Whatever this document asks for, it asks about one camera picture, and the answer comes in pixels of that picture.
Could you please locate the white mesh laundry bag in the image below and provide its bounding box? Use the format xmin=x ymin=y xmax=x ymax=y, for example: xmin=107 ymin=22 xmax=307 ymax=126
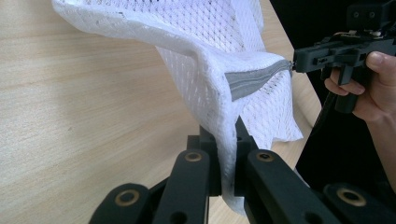
xmin=50 ymin=0 xmax=304 ymax=217

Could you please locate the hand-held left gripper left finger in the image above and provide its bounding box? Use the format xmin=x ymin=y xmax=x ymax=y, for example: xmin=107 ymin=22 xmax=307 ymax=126
xmin=186 ymin=124 xmax=223 ymax=198

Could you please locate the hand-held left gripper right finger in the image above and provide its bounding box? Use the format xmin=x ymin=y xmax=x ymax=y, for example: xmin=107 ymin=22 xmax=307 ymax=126
xmin=233 ymin=116 xmax=260 ymax=198

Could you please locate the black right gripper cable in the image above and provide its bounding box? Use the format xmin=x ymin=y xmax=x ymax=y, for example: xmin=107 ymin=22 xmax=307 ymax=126
xmin=311 ymin=91 xmax=339 ymax=133

